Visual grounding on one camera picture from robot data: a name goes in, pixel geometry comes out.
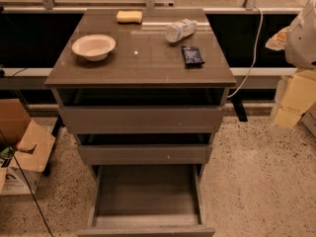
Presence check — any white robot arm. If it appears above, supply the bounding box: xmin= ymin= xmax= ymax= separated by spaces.
xmin=266 ymin=0 xmax=316 ymax=130

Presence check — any open cardboard box left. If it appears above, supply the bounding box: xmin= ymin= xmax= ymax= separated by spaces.
xmin=0 ymin=99 xmax=55 ymax=196

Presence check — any grey drawer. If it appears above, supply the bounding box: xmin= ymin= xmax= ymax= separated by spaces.
xmin=58 ymin=107 xmax=223 ymax=134
xmin=78 ymin=144 xmax=212 ymax=165
xmin=78 ymin=165 xmax=215 ymax=237

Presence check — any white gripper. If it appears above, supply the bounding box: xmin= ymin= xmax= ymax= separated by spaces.
xmin=274 ymin=70 xmax=316 ymax=129

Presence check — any white cable on wall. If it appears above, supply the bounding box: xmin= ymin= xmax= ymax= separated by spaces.
xmin=226 ymin=5 xmax=265 ymax=100

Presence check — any grey bottom drawer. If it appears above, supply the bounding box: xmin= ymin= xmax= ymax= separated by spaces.
xmin=78 ymin=165 xmax=215 ymax=237

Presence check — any clear plastic water bottle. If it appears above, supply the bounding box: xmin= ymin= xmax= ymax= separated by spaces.
xmin=165 ymin=19 xmax=198 ymax=42

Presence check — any cardboard box right edge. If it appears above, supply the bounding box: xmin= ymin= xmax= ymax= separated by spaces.
xmin=302 ymin=103 xmax=316 ymax=137

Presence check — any grey drawer cabinet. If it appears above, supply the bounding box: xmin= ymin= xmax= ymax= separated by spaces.
xmin=43 ymin=7 xmax=237 ymax=183

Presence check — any yellow sponge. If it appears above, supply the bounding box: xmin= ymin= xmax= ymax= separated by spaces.
xmin=117 ymin=11 xmax=142 ymax=24

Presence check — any black cable on floor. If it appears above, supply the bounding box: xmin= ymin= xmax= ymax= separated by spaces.
xmin=0 ymin=128 xmax=55 ymax=237

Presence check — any white paper bowl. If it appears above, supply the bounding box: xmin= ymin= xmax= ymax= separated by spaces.
xmin=71 ymin=35 xmax=116 ymax=61

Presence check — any dark blue snack packet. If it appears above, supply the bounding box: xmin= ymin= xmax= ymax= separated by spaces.
xmin=182 ymin=46 xmax=204 ymax=65

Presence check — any grey middle drawer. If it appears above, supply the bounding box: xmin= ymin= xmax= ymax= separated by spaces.
xmin=78 ymin=144 xmax=212 ymax=165

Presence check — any grey top drawer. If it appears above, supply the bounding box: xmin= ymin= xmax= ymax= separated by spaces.
xmin=58 ymin=107 xmax=223 ymax=134

